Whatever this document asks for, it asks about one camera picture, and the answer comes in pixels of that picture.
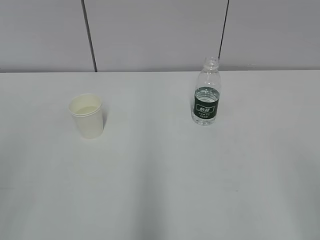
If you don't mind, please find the white paper cup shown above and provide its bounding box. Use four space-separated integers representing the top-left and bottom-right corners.
68 93 104 139

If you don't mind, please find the clear green-label water bottle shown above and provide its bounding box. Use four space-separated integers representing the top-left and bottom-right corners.
191 57 222 126

